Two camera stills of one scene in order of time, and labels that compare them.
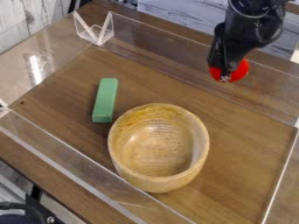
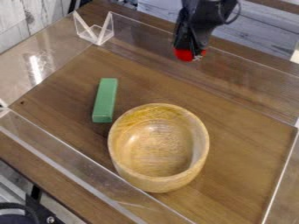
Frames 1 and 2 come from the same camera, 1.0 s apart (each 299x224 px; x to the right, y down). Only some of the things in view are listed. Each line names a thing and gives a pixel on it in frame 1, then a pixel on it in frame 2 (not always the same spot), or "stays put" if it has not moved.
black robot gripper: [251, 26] to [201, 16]
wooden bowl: [158, 145] stays put
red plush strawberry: [238, 73] to [186, 55]
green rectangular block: [106, 101] stays put
